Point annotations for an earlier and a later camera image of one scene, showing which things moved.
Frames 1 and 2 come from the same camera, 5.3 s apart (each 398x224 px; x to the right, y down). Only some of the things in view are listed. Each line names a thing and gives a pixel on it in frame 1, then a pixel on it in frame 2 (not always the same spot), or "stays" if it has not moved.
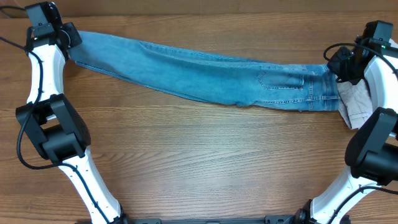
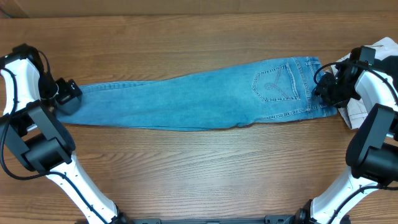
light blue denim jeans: x=236 y=81 -> x=214 y=99
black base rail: x=268 y=219 stays
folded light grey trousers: x=355 y=102 stays
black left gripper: x=74 y=39 -> x=68 y=91
